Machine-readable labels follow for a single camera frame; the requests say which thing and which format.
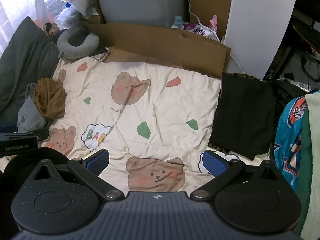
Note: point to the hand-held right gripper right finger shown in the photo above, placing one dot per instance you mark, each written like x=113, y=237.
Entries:
x=215, y=162

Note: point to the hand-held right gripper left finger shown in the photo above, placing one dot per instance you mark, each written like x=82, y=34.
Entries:
x=100, y=160

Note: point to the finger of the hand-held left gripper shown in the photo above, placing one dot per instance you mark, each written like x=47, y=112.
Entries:
x=37, y=134

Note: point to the brown t-shirt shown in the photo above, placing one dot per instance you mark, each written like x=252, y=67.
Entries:
x=50, y=97

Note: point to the grey garment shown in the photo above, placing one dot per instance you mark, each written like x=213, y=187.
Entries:
x=30, y=117

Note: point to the black garment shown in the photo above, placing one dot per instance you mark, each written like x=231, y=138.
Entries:
x=240, y=115

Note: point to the cream bear print blanket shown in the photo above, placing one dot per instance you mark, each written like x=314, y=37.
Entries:
x=162, y=117

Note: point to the dark green blanket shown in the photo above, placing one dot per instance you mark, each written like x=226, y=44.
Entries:
x=22, y=62

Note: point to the teal printed cloth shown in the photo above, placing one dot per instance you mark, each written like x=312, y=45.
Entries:
x=287, y=140

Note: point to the dark green cloth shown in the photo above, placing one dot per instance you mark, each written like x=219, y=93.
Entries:
x=303, y=180

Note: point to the floral patterned cloth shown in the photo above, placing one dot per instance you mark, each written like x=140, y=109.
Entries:
x=102, y=56

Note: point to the grey neck pillow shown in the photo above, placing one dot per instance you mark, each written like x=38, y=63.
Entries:
x=88, y=45

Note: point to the dark grey flat pad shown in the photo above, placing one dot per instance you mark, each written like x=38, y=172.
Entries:
x=100, y=50

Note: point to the light green towel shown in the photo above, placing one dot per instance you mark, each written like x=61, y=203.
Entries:
x=315, y=130

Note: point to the small teddy bear toy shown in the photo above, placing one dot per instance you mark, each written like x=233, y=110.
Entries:
x=53, y=28

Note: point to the white blue plastic bag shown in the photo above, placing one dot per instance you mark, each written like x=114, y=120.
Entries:
x=67, y=16

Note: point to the clear plastic bag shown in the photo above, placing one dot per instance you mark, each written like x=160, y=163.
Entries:
x=41, y=5

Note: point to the large cardboard sheet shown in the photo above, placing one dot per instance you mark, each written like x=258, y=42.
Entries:
x=150, y=40

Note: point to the purple white detergent bag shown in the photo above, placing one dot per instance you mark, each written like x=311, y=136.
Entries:
x=197, y=30

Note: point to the pink plastic item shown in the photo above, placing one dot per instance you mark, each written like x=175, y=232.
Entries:
x=214, y=21

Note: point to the bottle with blue cap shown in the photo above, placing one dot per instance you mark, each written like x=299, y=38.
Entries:
x=178, y=21

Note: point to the grey plastic-wrapped mattress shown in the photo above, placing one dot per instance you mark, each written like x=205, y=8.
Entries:
x=140, y=2

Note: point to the black furniture frame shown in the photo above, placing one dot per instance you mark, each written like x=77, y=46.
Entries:
x=300, y=22

